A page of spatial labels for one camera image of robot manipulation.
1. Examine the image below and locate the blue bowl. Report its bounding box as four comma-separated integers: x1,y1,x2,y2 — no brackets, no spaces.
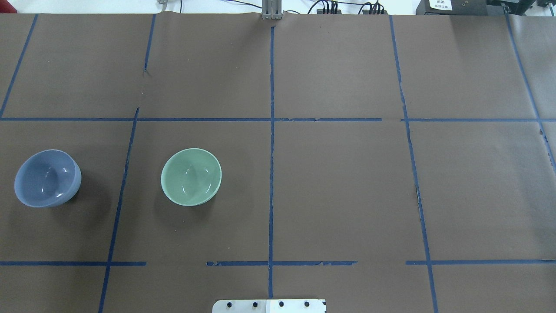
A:
14,149,82,208

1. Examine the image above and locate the green bowl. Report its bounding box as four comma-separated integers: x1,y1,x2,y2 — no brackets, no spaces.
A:
160,148,222,206

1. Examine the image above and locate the brown paper table cover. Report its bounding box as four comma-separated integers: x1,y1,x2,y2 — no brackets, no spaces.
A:
1,12,555,313

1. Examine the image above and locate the black computer box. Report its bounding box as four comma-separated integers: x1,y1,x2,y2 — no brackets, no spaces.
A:
415,0,505,16

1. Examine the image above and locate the aluminium frame post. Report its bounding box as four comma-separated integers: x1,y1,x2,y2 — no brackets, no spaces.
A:
261,0,283,20

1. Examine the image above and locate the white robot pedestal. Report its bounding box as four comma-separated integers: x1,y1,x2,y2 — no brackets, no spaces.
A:
212,299,327,313

